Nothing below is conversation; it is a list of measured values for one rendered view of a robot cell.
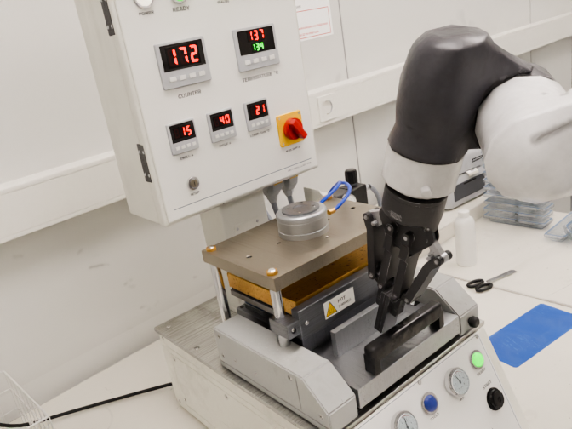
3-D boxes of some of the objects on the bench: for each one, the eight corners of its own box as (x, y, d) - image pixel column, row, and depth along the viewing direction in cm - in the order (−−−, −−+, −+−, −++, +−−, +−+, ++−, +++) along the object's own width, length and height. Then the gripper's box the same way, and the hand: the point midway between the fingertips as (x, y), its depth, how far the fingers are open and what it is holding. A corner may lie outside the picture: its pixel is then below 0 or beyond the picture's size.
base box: (178, 407, 111) (157, 330, 105) (317, 322, 132) (306, 254, 127) (392, 587, 71) (378, 479, 65) (544, 424, 92) (543, 331, 86)
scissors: (480, 294, 132) (480, 291, 132) (462, 286, 137) (462, 283, 137) (523, 275, 138) (523, 272, 138) (505, 268, 143) (505, 265, 142)
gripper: (356, 170, 70) (334, 311, 84) (443, 221, 62) (403, 368, 76) (395, 153, 74) (368, 290, 88) (482, 199, 67) (437, 341, 80)
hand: (388, 308), depth 80 cm, fingers closed
